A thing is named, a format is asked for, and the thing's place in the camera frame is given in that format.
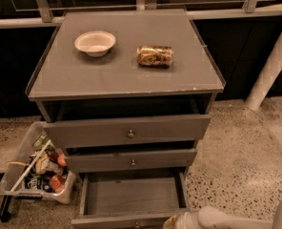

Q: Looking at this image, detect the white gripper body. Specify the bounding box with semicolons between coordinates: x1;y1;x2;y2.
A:
175;212;201;229

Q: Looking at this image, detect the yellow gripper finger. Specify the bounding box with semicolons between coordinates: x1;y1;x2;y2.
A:
163;215;178;229

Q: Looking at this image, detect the grey bottom drawer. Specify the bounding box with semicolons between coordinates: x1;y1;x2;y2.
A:
71;168;190;229

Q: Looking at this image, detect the grey drawer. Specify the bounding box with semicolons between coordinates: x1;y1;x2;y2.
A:
65;149;196;173
71;168;190;229
43;114;210;148

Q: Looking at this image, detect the grey middle drawer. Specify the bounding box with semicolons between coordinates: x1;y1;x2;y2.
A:
65;149;196;173

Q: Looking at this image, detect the grey top drawer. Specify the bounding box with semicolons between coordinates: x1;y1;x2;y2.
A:
43;114;210;148

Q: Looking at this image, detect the grey drawer cabinet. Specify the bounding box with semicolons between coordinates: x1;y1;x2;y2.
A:
25;9;227;177

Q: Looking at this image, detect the red snack packet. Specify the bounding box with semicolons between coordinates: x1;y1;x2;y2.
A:
50;175;66;193

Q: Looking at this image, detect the clear plastic bin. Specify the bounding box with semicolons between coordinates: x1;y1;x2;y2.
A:
0;121;75;204

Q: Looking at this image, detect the white stick in bin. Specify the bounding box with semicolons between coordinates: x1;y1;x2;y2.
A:
10;140;51;192

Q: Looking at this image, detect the crushed golden drink can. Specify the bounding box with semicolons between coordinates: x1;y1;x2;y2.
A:
136;46;173;68

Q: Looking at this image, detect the black tool on floor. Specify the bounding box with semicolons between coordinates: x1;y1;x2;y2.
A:
0;196;12;222

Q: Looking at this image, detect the white paper bowl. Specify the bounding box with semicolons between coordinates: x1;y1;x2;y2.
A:
74;31;116;57

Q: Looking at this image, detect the white slanted support post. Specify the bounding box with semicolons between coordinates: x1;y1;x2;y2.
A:
246;32;282;111

